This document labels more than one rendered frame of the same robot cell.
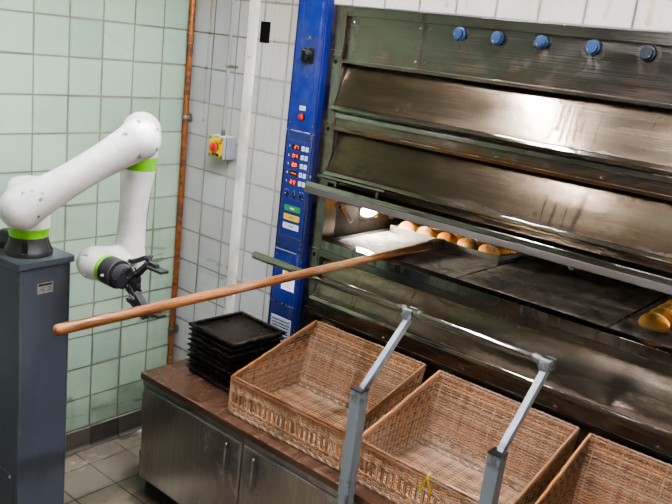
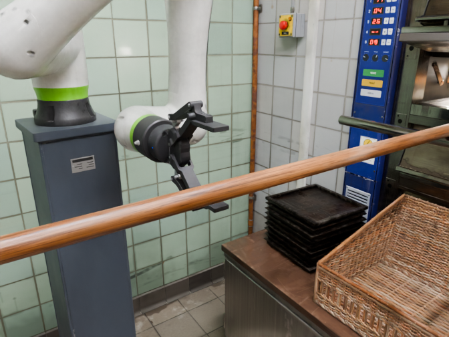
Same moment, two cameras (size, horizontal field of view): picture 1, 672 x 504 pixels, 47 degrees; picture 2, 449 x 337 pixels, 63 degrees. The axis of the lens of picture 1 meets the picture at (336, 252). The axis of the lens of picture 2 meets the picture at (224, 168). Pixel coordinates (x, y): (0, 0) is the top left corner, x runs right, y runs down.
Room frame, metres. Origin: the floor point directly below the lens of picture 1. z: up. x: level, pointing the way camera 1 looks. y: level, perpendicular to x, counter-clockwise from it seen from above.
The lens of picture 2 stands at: (1.63, 0.32, 1.40)
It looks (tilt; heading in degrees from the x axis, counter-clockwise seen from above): 19 degrees down; 17
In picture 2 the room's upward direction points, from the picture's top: straight up
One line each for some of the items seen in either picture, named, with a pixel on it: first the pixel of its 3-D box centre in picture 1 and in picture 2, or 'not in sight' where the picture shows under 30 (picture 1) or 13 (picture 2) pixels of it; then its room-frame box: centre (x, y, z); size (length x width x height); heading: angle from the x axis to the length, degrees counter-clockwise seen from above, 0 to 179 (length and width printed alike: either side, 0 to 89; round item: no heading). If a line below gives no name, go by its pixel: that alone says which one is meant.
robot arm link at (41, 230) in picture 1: (28, 206); (55, 58); (2.40, 0.98, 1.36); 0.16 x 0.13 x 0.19; 15
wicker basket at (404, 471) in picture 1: (464, 453); not in sight; (2.32, -0.50, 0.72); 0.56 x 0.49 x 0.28; 52
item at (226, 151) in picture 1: (221, 146); (290, 25); (3.45, 0.56, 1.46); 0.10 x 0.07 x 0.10; 52
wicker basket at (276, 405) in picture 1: (326, 387); (441, 283); (2.70, -0.03, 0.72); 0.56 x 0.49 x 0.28; 53
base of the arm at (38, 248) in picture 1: (18, 239); (58, 105); (2.44, 1.03, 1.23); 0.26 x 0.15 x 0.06; 56
